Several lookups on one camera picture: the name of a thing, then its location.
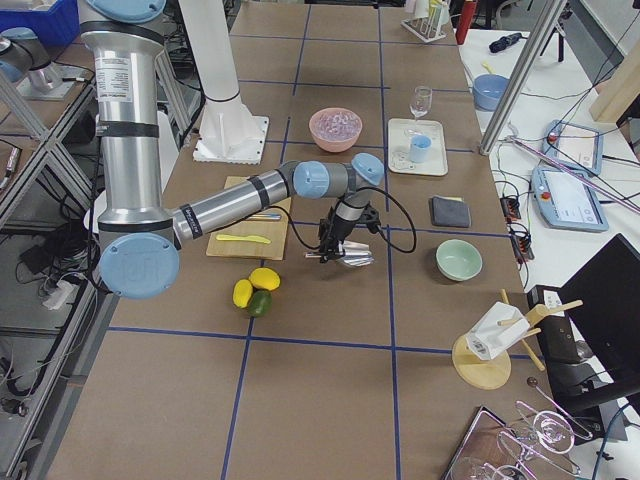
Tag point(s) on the green lime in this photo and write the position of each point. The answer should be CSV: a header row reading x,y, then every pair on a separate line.
x,y
260,303

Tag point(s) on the teach pendant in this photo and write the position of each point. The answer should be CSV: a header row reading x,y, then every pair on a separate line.
x,y
575,146
566,202

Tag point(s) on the near teach pendant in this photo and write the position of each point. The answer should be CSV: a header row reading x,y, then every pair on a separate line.
x,y
566,202

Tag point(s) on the blue storage crate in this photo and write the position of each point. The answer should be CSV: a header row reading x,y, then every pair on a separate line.
x,y
56,23

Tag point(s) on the cream bear tray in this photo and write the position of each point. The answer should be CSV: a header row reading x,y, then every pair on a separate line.
x,y
399,143

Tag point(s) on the black monitor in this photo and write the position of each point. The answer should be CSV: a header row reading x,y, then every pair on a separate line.
x,y
608,321

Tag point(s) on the wooden cup stand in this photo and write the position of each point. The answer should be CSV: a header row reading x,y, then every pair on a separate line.
x,y
493,374

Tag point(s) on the red bottle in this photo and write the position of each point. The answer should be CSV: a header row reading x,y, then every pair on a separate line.
x,y
466,17

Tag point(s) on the bamboo cutting board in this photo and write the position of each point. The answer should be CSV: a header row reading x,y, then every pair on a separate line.
x,y
272,223

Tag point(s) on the yellow plastic knife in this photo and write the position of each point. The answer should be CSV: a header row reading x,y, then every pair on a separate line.
x,y
243,238

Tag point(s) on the large yellow lemon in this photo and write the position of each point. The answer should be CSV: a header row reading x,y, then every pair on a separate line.
x,y
265,278

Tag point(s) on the pink bowl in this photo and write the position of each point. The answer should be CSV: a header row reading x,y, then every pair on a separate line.
x,y
333,144

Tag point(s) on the grey folded cloth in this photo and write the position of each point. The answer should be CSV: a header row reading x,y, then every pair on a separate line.
x,y
448,212

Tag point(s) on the metal ice scoop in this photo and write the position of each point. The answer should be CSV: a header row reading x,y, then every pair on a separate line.
x,y
357,255

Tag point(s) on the green bowl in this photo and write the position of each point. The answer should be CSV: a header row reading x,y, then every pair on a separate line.
x,y
458,260

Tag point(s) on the folded dark umbrella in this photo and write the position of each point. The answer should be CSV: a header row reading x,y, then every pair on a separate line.
x,y
505,42

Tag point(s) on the far teach pendant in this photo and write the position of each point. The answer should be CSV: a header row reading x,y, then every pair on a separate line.
x,y
575,146

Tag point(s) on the aluminium frame post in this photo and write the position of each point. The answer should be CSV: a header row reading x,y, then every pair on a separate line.
x,y
530,52

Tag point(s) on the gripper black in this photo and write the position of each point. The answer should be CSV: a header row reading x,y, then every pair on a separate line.
x,y
336,234

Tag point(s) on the glass on rack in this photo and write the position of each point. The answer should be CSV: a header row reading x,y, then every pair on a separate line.
x,y
542,438

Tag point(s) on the white wire rack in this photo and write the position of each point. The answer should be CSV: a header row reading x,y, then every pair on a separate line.
x,y
426,19

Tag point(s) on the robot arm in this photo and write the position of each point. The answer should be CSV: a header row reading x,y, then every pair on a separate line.
x,y
139,237

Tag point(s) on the blue plastic cup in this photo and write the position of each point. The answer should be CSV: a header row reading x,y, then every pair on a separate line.
x,y
419,149

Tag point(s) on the blue basin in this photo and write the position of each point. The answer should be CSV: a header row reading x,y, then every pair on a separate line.
x,y
487,90

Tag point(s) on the white carton on stand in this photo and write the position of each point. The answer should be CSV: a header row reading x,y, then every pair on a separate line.
x,y
498,329

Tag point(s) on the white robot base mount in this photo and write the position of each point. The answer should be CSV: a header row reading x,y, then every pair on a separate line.
x,y
228,132

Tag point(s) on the clear wine glass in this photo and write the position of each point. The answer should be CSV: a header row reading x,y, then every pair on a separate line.
x,y
420,105

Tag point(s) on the small yellow lemon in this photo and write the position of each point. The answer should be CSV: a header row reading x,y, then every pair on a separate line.
x,y
242,293

